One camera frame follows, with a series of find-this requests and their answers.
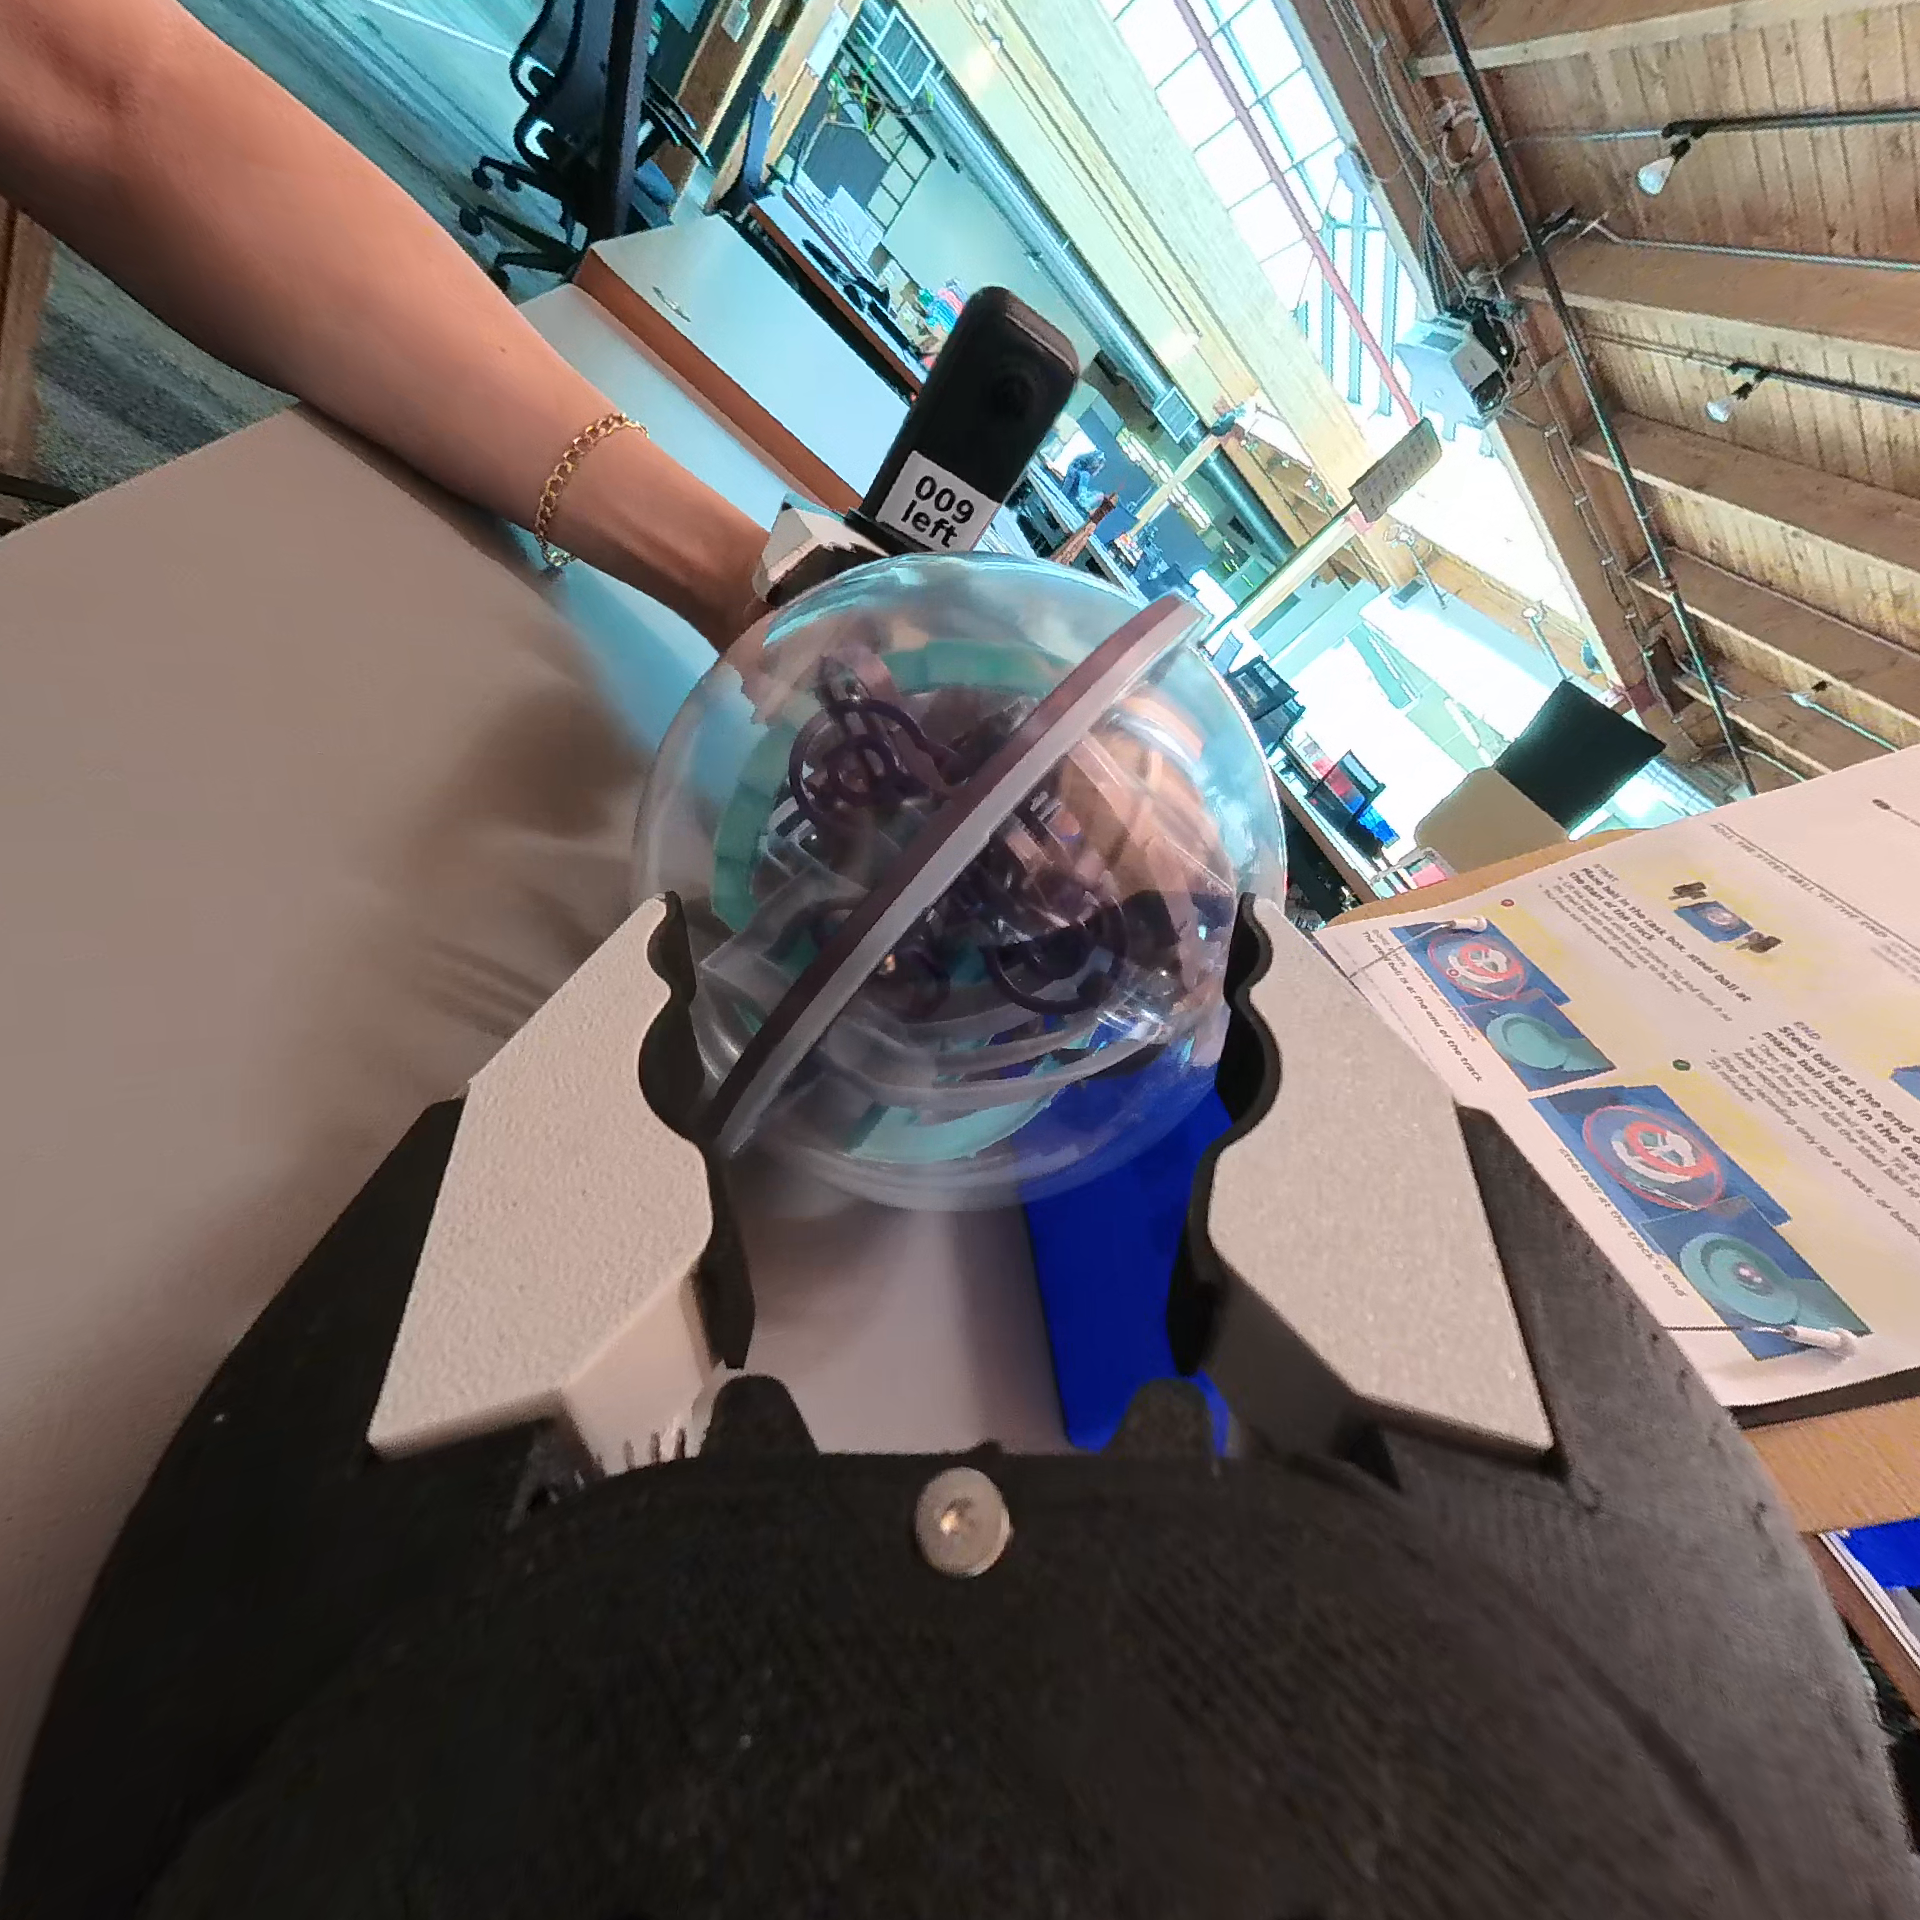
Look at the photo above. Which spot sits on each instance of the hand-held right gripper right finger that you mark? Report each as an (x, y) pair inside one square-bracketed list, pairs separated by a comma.
[(1366, 1231)]

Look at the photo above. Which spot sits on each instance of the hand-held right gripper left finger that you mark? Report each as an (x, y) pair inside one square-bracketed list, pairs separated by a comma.
[(555, 1231)]

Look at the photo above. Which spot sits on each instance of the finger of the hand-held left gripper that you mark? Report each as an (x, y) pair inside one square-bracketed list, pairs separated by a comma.
[(792, 558)]

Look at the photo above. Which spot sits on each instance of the clear plastic maze ball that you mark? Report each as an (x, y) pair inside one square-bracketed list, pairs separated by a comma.
[(901, 839)]

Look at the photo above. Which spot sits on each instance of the person's left forearm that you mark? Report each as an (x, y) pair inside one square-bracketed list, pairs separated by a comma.
[(270, 241)]

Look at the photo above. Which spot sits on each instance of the person's left hand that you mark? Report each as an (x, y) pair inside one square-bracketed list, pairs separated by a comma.
[(675, 540)]

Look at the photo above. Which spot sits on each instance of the blue plastic bin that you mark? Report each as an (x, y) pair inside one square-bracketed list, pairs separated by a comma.
[(1110, 1290)]

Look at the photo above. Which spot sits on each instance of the printed instruction sheet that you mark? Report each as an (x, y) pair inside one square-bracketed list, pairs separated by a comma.
[(1651, 1079)]

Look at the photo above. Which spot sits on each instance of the sign panel on pole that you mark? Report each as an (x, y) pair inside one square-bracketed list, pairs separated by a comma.
[(1395, 474)]

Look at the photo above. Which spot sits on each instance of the white ceiling projector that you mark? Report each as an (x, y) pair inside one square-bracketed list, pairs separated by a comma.
[(1455, 370)]

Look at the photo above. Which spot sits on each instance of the black office chair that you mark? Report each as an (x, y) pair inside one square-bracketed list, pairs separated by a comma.
[(600, 91)]

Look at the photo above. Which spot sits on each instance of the ceiling spotlight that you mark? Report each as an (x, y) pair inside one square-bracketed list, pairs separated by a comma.
[(1665, 163), (1729, 399)]

